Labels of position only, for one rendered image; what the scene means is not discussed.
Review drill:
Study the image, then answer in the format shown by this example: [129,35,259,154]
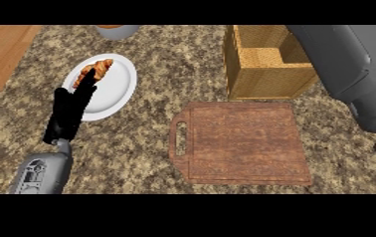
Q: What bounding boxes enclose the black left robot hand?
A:
[43,67,99,146]

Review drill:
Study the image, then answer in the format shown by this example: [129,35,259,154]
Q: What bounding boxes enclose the orange-brown sweet potato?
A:
[73,58,116,90]

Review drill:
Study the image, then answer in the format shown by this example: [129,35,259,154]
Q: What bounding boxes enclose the brown wooden cutting board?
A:
[169,101,313,186]

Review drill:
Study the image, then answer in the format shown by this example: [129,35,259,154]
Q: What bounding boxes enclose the wooden wicker basket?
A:
[222,25,320,102]

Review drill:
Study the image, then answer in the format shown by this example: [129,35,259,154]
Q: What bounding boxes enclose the white oval plate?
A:
[62,53,139,122]

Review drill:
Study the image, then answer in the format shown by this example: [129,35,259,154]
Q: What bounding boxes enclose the grey round container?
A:
[95,25,144,42]

